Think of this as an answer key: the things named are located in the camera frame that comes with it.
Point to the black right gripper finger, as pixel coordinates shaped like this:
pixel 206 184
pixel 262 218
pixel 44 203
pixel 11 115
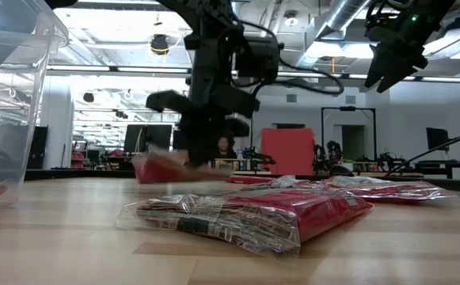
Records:
pixel 380 63
pixel 398 75

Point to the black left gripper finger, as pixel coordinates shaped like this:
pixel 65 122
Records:
pixel 196 138
pixel 215 136

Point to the clear plastic bin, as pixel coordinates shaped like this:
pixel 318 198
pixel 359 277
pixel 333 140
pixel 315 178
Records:
pixel 23 118

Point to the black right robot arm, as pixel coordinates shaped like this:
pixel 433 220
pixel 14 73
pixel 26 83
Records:
pixel 431 16

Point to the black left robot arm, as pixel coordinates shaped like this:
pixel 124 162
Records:
pixel 210 39

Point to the person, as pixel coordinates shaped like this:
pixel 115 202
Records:
pixel 224 148

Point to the black background device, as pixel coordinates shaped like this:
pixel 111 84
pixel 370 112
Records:
pixel 257 157

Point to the small black monitor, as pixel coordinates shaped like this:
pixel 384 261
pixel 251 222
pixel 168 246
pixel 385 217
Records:
pixel 437 138

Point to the red panel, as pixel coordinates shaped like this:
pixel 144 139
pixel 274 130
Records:
pixel 289 152

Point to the round ceiling fixture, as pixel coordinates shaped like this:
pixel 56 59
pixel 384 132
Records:
pixel 291 20

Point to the black background robot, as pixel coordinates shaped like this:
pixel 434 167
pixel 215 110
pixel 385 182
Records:
pixel 334 152

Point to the black desk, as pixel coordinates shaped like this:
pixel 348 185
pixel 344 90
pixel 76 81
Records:
pixel 443 164

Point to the ceiling light strip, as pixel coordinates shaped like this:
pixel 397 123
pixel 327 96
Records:
pixel 79 68

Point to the black rectangular stand frame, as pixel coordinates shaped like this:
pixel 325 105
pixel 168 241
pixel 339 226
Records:
pixel 348 108

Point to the silver ceiling duct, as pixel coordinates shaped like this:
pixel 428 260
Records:
pixel 344 16

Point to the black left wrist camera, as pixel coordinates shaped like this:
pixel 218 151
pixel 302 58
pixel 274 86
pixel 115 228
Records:
pixel 259 57

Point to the black ceiling camera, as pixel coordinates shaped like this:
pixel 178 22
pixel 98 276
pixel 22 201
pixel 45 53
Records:
pixel 159 43

